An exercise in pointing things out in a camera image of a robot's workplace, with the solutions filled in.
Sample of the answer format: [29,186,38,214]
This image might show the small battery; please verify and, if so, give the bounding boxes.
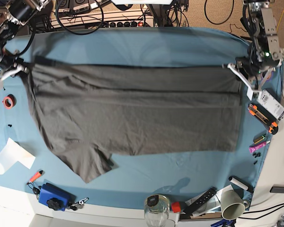
[253,134,266,144]

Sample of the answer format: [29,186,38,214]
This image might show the glass jar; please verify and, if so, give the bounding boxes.
[144,194,170,227]

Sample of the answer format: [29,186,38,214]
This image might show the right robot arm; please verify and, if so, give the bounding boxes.
[0,0,52,72]

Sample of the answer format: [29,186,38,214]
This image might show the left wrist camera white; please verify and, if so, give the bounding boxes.
[222,63,274,101]

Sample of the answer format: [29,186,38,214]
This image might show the power strip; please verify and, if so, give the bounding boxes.
[103,20,153,28]

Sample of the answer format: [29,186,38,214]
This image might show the red cube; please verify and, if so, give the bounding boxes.
[171,202,181,213]

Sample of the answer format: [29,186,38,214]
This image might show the white paper roll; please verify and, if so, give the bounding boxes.
[0,138,36,175]

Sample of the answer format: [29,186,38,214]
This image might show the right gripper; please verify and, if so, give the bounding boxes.
[0,55,30,76]

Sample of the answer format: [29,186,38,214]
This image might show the blue clamp block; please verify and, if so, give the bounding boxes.
[38,183,71,211]

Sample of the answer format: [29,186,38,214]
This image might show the purple glue tube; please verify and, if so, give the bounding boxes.
[248,140,270,153]

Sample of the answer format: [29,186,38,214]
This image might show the blue table cloth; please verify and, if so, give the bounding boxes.
[0,26,284,211]

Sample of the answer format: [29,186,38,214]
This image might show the metal carabiner keys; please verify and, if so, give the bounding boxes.
[68,197,89,211]

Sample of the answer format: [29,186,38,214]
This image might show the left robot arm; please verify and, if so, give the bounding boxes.
[236,0,284,79]

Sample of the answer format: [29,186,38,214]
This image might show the small black screws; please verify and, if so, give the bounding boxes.
[253,152,261,165]

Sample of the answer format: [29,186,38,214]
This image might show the red tape roll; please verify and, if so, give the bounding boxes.
[2,94,16,109]

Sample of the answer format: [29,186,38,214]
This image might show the white electronic box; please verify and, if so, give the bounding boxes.
[257,90,284,121]

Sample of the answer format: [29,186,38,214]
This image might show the papers under remote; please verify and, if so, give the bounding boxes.
[181,185,233,217]

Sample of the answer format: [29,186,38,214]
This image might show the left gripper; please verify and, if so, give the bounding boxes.
[235,57,259,83]

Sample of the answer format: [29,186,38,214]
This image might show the white black marker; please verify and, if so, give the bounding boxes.
[228,176,254,193]

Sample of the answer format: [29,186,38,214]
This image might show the black remote control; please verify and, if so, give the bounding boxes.
[183,187,216,215]

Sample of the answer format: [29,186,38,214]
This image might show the orange marker pen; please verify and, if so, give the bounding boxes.
[27,170,44,185]

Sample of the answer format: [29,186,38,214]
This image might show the grey-green mug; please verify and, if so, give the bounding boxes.
[220,190,250,220]

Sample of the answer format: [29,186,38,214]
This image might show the grey T-shirt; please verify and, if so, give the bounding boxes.
[21,59,242,183]

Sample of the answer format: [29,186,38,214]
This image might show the black power adapter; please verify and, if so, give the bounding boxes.
[269,185,284,193]

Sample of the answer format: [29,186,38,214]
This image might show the orange black utility knife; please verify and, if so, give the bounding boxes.
[248,103,278,135]

